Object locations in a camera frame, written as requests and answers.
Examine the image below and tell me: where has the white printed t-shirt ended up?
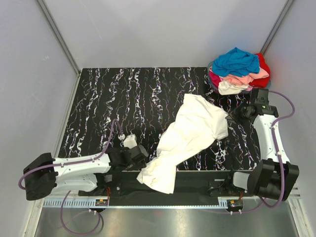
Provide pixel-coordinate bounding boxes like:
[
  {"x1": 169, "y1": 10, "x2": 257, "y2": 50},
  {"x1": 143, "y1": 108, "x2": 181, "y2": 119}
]
[{"x1": 137, "y1": 94, "x2": 228, "y2": 194}]

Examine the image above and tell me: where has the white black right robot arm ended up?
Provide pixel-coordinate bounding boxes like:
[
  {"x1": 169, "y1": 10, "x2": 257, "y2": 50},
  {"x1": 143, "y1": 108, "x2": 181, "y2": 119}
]
[{"x1": 224, "y1": 89, "x2": 299, "y2": 205}]

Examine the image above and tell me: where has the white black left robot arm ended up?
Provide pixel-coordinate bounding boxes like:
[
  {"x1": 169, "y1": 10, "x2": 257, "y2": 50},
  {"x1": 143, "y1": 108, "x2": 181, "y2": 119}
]
[{"x1": 18, "y1": 134, "x2": 148, "y2": 201}]

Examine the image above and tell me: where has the cream t-shirt in basket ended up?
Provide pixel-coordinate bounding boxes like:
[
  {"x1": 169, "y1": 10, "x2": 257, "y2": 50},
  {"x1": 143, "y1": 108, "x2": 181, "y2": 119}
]
[{"x1": 218, "y1": 80, "x2": 249, "y2": 95}]

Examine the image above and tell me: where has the pink t-shirt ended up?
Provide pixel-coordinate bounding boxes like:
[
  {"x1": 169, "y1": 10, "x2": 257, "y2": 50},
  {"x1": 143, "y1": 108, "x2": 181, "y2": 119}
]
[{"x1": 221, "y1": 73, "x2": 258, "y2": 91}]

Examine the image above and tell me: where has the red t-shirt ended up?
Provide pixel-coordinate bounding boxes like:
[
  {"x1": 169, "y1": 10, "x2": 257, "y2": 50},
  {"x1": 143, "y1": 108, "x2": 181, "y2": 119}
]
[{"x1": 250, "y1": 53, "x2": 271, "y2": 88}]

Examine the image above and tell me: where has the magenta t-shirt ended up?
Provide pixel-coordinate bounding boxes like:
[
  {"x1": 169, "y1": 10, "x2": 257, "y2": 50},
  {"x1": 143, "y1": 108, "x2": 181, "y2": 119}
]
[{"x1": 209, "y1": 71, "x2": 222, "y2": 87}]

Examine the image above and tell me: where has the blue t-shirt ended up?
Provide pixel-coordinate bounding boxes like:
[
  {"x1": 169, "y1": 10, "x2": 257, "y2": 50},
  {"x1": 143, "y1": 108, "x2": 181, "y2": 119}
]
[{"x1": 212, "y1": 47, "x2": 260, "y2": 77}]

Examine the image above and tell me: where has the grey laundry basket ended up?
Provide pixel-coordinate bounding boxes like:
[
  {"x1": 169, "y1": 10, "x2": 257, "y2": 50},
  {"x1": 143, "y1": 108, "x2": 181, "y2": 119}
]
[{"x1": 207, "y1": 61, "x2": 271, "y2": 94}]

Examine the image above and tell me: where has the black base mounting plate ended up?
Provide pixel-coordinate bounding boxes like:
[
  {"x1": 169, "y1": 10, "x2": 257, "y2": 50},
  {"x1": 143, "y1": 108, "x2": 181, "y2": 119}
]
[{"x1": 78, "y1": 171, "x2": 246, "y2": 207}]

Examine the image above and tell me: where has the white slotted cable duct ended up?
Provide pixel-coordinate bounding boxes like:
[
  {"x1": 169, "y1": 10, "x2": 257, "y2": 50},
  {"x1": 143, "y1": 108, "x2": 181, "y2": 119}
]
[{"x1": 43, "y1": 197, "x2": 231, "y2": 209}]

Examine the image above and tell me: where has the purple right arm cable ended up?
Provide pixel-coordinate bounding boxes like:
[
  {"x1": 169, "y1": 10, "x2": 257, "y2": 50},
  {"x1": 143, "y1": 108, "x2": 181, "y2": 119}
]
[{"x1": 229, "y1": 90, "x2": 296, "y2": 216}]

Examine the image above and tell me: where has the aluminium frame post right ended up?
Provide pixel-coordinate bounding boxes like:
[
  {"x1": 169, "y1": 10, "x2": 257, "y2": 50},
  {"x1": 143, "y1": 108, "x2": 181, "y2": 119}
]
[{"x1": 260, "y1": 0, "x2": 296, "y2": 55}]

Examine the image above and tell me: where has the aluminium frame post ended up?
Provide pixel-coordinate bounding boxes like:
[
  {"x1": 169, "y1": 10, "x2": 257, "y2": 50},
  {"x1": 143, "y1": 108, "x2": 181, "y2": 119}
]
[
  {"x1": 260, "y1": 0, "x2": 296, "y2": 55},
  {"x1": 35, "y1": 0, "x2": 81, "y2": 77}
]

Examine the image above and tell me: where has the aluminium frame post left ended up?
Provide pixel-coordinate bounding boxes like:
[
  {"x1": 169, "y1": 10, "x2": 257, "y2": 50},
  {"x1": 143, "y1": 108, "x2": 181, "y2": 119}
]
[{"x1": 35, "y1": 0, "x2": 81, "y2": 77}]

